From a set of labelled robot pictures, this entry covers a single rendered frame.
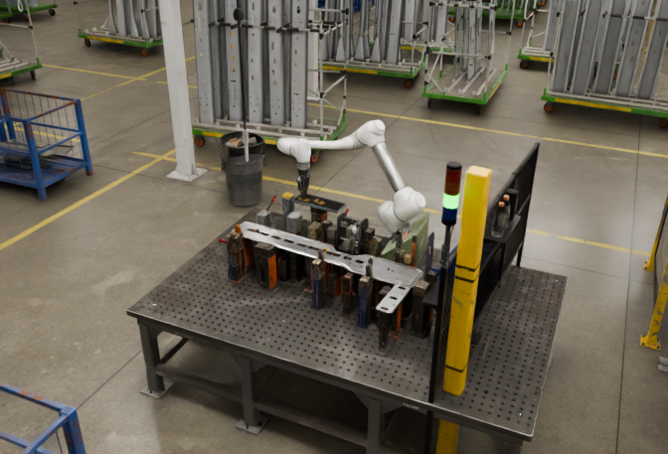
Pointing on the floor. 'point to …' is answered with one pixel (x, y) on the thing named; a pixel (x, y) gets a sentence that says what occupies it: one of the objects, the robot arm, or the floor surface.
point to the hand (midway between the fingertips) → (303, 194)
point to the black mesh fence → (482, 273)
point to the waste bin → (250, 189)
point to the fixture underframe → (155, 364)
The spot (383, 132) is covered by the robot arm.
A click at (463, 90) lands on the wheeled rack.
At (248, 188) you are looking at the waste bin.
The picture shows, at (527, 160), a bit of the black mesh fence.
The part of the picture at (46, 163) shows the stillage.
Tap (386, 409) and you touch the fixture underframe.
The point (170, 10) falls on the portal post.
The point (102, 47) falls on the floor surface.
